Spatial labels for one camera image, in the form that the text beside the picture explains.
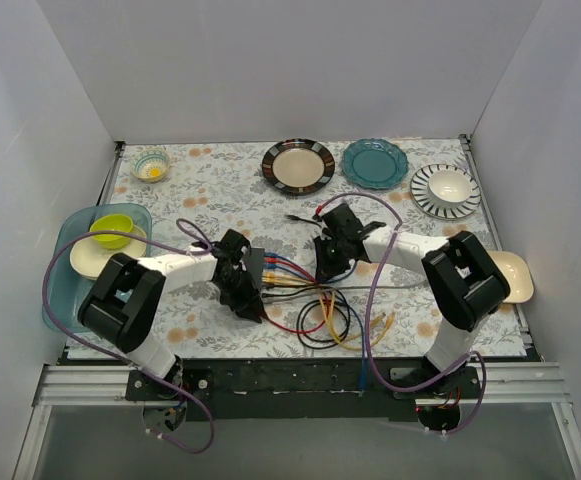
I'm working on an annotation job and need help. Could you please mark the aluminium frame rail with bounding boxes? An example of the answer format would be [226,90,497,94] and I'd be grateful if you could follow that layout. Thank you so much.
[33,365,140,406]

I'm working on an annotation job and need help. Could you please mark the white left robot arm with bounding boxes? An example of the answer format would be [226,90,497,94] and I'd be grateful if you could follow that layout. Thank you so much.
[78,229,268,400]

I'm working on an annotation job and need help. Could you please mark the red ethernet cable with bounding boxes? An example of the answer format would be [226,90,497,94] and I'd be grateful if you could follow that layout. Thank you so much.
[263,259,339,335]

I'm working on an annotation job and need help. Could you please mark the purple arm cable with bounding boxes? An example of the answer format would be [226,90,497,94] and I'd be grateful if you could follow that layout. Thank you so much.
[43,218,216,455]
[317,193,487,436]

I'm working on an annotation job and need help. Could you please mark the lime green bowl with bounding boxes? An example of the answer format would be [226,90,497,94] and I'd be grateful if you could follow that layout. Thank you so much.
[89,214,134,250]

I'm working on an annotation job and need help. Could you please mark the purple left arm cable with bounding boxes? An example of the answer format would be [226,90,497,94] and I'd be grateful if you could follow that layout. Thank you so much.
[43,218,216,455]

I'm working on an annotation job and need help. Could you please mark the blue ethernet cable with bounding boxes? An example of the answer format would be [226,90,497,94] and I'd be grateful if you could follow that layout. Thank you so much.
[264,254,371,396]

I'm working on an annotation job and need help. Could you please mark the floral tablecloth mat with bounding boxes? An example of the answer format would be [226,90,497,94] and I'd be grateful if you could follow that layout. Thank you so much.
[67,138,529,360]

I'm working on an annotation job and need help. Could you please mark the teal scalloped plate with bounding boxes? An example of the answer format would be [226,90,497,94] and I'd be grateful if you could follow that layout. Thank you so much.
[341,139,409,190]

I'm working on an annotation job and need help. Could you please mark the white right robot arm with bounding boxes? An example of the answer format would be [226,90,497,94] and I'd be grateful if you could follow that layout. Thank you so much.
[314,203,511,398]

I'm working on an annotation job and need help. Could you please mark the cream square panda dish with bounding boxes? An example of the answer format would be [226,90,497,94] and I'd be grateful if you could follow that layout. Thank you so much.
[488,251,534,304]

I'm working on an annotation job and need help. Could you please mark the striped white plate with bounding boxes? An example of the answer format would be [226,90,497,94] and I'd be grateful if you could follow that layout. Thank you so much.
[410,164,481,220]

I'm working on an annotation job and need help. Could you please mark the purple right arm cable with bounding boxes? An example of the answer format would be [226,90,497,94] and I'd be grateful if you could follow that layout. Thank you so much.
[317,193,487,436]

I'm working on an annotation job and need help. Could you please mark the brown rimmed beige plate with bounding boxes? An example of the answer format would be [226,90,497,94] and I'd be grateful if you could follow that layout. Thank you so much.
[261,138,336,196]

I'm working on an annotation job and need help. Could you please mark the small patterned yellow bowl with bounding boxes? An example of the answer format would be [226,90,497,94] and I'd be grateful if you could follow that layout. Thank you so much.
[131,148,171,183]

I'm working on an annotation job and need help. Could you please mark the white bowl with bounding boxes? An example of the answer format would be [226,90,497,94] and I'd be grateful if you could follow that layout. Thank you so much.
[428,169,472,207]

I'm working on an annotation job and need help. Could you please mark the teal transparent plastic tray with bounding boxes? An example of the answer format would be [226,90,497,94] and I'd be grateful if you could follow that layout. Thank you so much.
[48,203,152,333]

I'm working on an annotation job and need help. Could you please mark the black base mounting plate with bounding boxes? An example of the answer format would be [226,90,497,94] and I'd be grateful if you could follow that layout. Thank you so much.
[124,357,486,422]

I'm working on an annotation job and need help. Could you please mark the black network switch box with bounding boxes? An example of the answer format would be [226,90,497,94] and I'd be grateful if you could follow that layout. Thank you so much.
[242,247,266,291]

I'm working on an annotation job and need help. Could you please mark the cream round plate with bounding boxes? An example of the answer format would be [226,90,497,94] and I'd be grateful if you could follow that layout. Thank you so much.
[70,237,147,280]

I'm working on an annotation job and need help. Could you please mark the yellow ethernet cable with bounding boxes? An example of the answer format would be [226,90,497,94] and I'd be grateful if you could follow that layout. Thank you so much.
[264,272,396,351]

